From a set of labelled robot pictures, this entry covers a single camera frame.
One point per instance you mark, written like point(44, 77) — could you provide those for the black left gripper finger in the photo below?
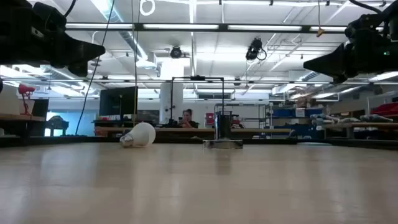
point(79, 70)
point(81, 51)

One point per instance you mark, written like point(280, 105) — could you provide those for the white lightbulb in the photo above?
point(141, 133)

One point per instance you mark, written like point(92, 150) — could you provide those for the chrome lamp socket base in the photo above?
point(223, 124)

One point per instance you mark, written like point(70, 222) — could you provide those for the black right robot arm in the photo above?
point(393, 18)

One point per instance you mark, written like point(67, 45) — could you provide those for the hanging yellow tag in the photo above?
point(320, 32)

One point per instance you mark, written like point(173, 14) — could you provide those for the red desk lamp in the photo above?
point(25, 89)

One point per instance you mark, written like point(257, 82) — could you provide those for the wooden workbench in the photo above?
point(21, 118)
point(264, 130)
point(357, 125)

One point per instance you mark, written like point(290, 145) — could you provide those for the black monitor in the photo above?
point(118, 101)

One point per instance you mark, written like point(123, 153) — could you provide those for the shelf with blue bins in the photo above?
point(283, 112)

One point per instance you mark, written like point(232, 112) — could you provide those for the person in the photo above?
point(187, 119)

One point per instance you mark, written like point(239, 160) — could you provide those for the red storage bin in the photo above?
point(210, 118)

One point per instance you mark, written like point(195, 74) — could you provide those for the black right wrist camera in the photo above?
point(363, 26)

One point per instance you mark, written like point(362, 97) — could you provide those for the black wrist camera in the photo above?
point(363, 26)
point(49, 15)

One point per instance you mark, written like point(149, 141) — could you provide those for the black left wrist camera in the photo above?
point(49, 15)

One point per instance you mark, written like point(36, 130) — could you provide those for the black aluminium rig frame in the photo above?
point(93, 140)

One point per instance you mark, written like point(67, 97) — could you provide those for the black overhead camera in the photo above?
point(253, 49)

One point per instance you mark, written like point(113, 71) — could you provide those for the black round ceiling camera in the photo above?
point(176, 52)

